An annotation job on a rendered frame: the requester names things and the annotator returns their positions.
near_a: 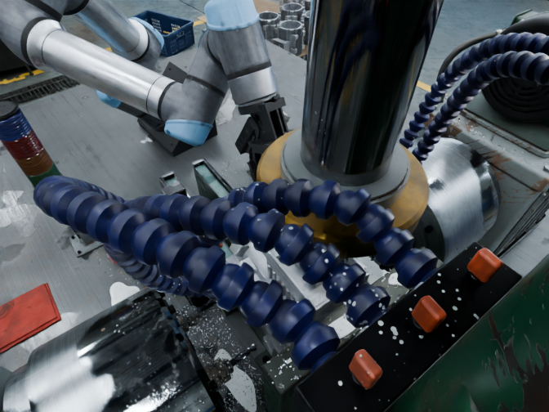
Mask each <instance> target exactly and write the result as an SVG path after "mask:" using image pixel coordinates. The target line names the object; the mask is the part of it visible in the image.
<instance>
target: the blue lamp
mask: <svg viewBox="0 0 549 412"><path fill-rule="evenodd" d="M31 129H32V127H31V125H30V123H29V121H28V120H27V118H26V117H25V115H24V114H23V112H22V111H21V109H20V107H19V109H18V111H17V112H16V114H14V115H13V116H11V117H10V118H8V119H4V120H0V140H2V141H15V140H18V139H20V138H22V137H25V136H26V135H28V134H29V133H30V131H31Z"/></svg>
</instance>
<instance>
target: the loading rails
mask: <svg viewBox="0 0 549 412"><path fill-rule="evenodd" d="M192 164H193V168H194V174H195V178H196V182H197V185H198V189H199V194H200V195H201V196H203V197H206V198H208V199H210V200H211V201H213V200H214V199H218V198H222V197H225V196H227V195H229V193H230V192H231V191H232V190H233V188H232V187H231V186H230V185H229V184H228V183H227V181H226V180H225V179H224V178H223V177H222V176H221V175H220V173H219V172H218V171H217V170H216V169H215V168H214V167H213V166H212V165H211V164H210V163H209V162H208V161H207V160H206V158H204V159H200V160H197V161H195V162H193V163H192ZM158 179H159V182H160V185H161V187H162V188H164V187H166V186H169V185H171V184H173V183H175V182H177V181H178V180H177V179H176V178H175V177H174V173H173V172H170V173H167V174H165V175H163V177H159V178H158ZM222 243H223V247H222V248H221V249H222V250H223V251H225V259H227V258H228V257H230V256H231V255H233V253H232V252H231V251H230V248H229V247H228V246H227V245H226V243H225V242H224V240H223V242H222ZM237 309H239V311H240V313H241V314H242V316H243V318H244V319H245V320H246V319H247V317H246V316H245V315H244V314H243V313H242V312H241V310H240V307H236V308H234V309H233V310H231V311H226V310H224V309H221V310H222V311H223V313H224V314H225V316H228V315H229V314H231V313H232V312H234V311H236V310H237ZM249 326H250V325H249ZM250 327H251V329H252V331H253V332H254V333H255V335H256V336H257V337H258V339H259V340H260V342H261V344H262V345H263V346H264V348H265V350H264V351H263V352H262V353H261V354H259V355H258V356H256V357H255V362H256V363H257V365H258V366H259V368H260V369H261V371H262V373H263V370H262V366H263V365H264V364H265V363H266V362H267V361H269V360H270V359H271V358H273V357H272V356H271V354H270V353H269V352H268V350H267V349H266V347H265V345H264V343H263V337H264V336H265V333H264V332H263V330H262V329H261V327H260V328H258V329H255V328H253V327H252V326H250Z"/></svg>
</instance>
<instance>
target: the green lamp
mask: <svg viewBox="0 0 549 412"><path fill-rule="evenodd" d="M54 175H56V176H59V175H61V173H60V171H59V170H58V168H57V167H56V165H55V164H54V162H53V165H52V166H51V167H50V168H49V169H48V170H47V171H45V172H44V173H41V174H38V175H33V176H30V175H26V174H25V176H26V177H27V178H28V179H29V181H30V182H31V183H32V185H33V186H34V187H36V185H37V184H38V183H39V182H40V181H41V180H42V179H44V178H45V177H49V176H54Z"/></svg>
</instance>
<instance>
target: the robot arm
mask: <svg viewBox="0 0 549 412"><path fill-rule="evenodd" d="M204 12H205V15H206V18H207V21H208V22H207V25H208V28H207V29H206V30H205V31H204V32H203V33H202V35H201V37H200V39H199V43H198V50H197V52H196V54H195V57H194V60H193V62H192V64H191V66H190V69H189V72H188V74H187V75H186V77H185V81H184V82H183V84H181V83H178V82H176V81H174V80H172V79H170V78H167V77H165V76H163V75H161V74H158V73H156V72H154V67H155V65H156V63H157V61H158V58H159V55H160V54H161V53H162V50H163V44H164V40H163V36H162V35H161V33H160V32H159V31H158V30H157V29H154V28H153V26H152V25H150V24H148V23H147V22H145V21H143V20H141V19H139V18H136V17H131V18H130V19H128V18H127V17H126V16H125V15H124V14H123V13H122V12H121V11H120V10H119V9H118V8H117V7H116V6H115V5H114V4H113V3H112V2H111V1H110V0H0V39H1V40H2V41H3V42H4V43H5V44H6V46H7V47H8V48H9V49H10V50H11V51H12V52H13V53H14V54H15V55H16V56H18V57H19V58H20V59H21V60H23V61H24V62H25V63H27V64H29V65H32V66H33V67H35V68H37V69H40V70H42V71H45V72H52V71H56V72H58V73H60V74H63V75H65V76H67V77H69V78H72V79H74V80H76V81H78V82H80V83H83V84H85V85H87V86H89V87H91V88H93V89H96V94H97V96H98V97H99V98H100V100H101V101H103V102H104V103H106V104H108V105H110V106H111V107H113V108H116V109H119V110H121V111H124V112H126V113H128V114H131V115H133V116H136V117H137V118H139V119H140V120H141V121H142V122H143V123H144V124H145V125H146V126H147V127H148V128H151V129H153V130H155V131H158V132H160V131H163V130H164V131H165V133H166V134H168V135H169V136H171V137H174V138H176V139H178V140H180V141H183V142H185V143H187V144H189V145H192V146H195V147H199V146H201V145H202V144H203V143H204V142H205V140H206V139H207V137H208V134H209V132H210V131H211V129H212V127H213V126H212V125H213V123H214V120H215V118H216V115H217V113H218V111H219V109H220V107H221V103H222V102H223V100H224V98H225V95H226V93H227V91H228V89H229V87H230V91H231V94H232V97H233V99H234V103H235V104H236V105H239V106H238V109H239V113H240V115H245V114H251V116H250V117H248V120H247V122H246V123H245V125H244V126H243V129H242V131H241V133H240V134H239V137H238V139H237V141H236V142H235V145H236V147H237V149H238V151H239V153H240V154H244V153H249V159H250V161H248V162H247V164H248V166H249V168H250V173H251V177H252V179H253V181H254V182H255V181H257V165H258V163H259V160H260V158H261V156H262V155H263V153H264V152H265V150H266V149H267V148H268V146H269V145H270V144H271V143H273V142H274V141H275V140H277V139H278V138H279V137H281V136H282V135H284V134H286V133H288V132H291V131H292V130H295V129H288V126H287V123H286V120H285V117H284V114H283V109H282V107H283V106H285V105H286V103H285V100H284V97H283V96H282V97H280V96H279V94H278V93H276V92H277V91H278V90H279V88H278V85H277V82H276V79H275V73H274V71H273V68H272V64H271V62H270V56H269V52H268V50H267V46H266V41H265V39H264V35H263V32H262V29H261V24H260V21H259V18H260V17H259V14H258V13H257V11H256V8H255V6H254V3H253V0H210V1H209V2H207V4H206V5H205V7H204ZM62 16H72V17H73V18H74V19H75V20H77V21H78V22H80V23H81V24H82V25H84V26H86V27H87V28H88V29H90V30H91V31H92V32H93V33H94V34H96V35H97V36H99V37H100V38H102V39H103V40H105V41H106V42H107V43H108V44H109V46H110V48H111V50H112V52H111V51H107V50H105V49H104V48H101V47H98V46H97V45H95V44H92V43H90V42H88V41H86V40H83V39H81V38H79V37H76V36H74V35H72V34H70V33H68V32H67V30H66V29H65V27H64V26H63V25H62V24H60V20H61V18H62Z"/></svg>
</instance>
